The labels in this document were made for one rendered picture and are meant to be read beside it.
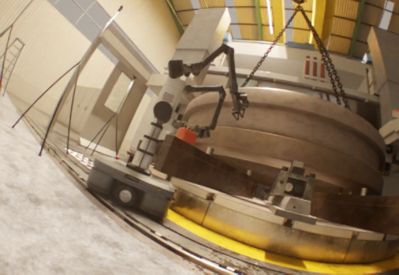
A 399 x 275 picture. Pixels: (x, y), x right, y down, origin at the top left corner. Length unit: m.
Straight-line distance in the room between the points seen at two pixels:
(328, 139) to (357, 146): 0.57
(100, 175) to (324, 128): 2.44
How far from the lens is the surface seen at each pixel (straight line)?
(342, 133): 2.69
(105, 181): 1.37
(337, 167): 2.36
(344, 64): 9.35
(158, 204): 1.34
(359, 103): 6.77
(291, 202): 1.35
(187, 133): 1.88
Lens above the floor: 0.41
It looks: 15 degrees up
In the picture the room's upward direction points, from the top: 21 degrees clockwise
